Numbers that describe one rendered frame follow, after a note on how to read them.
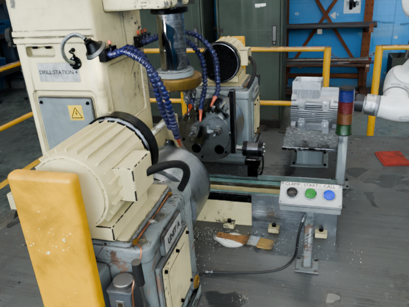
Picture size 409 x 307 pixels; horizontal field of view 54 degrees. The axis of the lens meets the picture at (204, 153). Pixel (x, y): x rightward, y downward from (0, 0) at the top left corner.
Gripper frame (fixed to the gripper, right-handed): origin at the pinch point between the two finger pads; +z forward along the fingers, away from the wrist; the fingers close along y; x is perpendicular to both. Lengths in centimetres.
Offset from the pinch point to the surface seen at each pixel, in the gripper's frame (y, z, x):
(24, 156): -110, 297, 148
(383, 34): -452, -33, 30
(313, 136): -2.7, -1.7, 20.3
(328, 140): 0.2, -9.2, 19.5
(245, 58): -3.9, 35.0, -11.1
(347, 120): 22.1, -15.6, 1.3
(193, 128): 38, 42, 11
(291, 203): 81, -6, 8
